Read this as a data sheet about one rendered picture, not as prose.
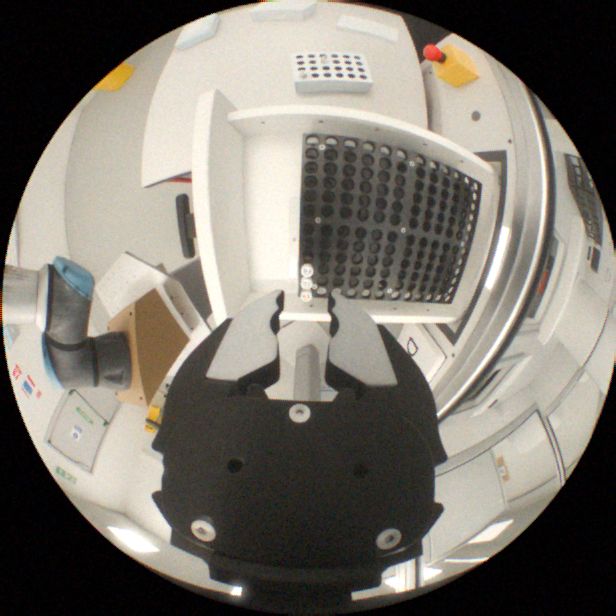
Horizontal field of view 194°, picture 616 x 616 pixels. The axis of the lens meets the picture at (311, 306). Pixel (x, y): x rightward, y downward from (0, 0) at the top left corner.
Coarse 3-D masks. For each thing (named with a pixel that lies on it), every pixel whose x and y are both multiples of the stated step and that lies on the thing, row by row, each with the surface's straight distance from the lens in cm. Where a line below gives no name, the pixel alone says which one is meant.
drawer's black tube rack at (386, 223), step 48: (384, 144) 21; (336, 192) 19; (384, 192) 24; (432, 192) 27; (480, 192) 29; (336, 240) 19; (384, 240) 20; (432, 240) 23; (384, 288) 22; (432, 288) 30
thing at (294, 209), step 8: (296, 200) 24; (296, 208) 24; (296, 216) 24; (296, 224) 24; (296, 232) 24; (296, 240) 24; (296, 248) 24; (296, 256) 25; (296, 264) 25; (296, 272) 25
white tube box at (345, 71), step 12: (300, 60) 40; (312, 60) 41; (336, 60) 41; (348, 60) 41; (360, 60) 42; (312, 72) 38; (324, 72) 38; (336, 72) 38; (348, 72) 39; (360, 72) 39; (300, 84) 37; (312, 84) 38; (324, 84) 38; (336, 84) 38; (348, 84) 38; (360, 84) 39
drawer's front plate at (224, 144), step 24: (216, 96) 22; (216, 120) 21; (216, 144) 21; (240, 144) 27; (192, 168) 20; (216, 168) 20; (240, 168) 26; (216, 192) 20; (240, 192) 26; (216, 216) 19; (240, 216) 25; (216, 240) 19; (240, 240) 25; (216, 264) 19; (240, 264) 25; (216, 288) 20; (240, 288) 25; (216, 312) 22
